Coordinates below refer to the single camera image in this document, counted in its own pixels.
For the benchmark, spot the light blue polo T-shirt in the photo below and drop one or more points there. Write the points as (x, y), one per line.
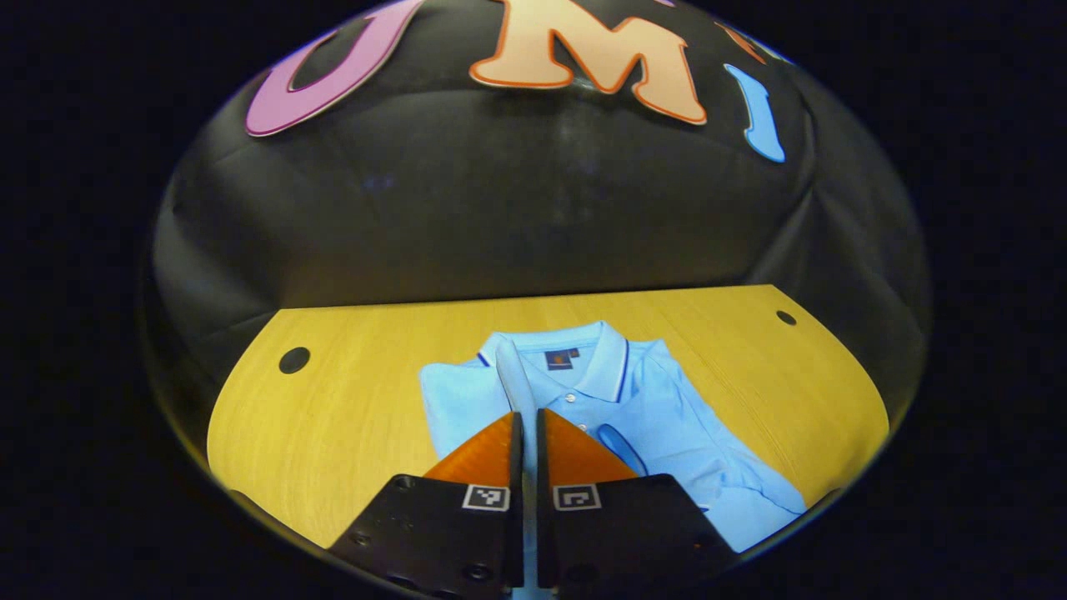
(675, 417)

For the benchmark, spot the black backdrop cloth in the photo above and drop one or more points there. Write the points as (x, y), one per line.
(542, 208)

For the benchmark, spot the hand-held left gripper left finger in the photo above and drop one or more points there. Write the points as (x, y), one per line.
(518, 467)

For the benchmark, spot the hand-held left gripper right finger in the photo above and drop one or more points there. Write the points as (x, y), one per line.
(543, 467)

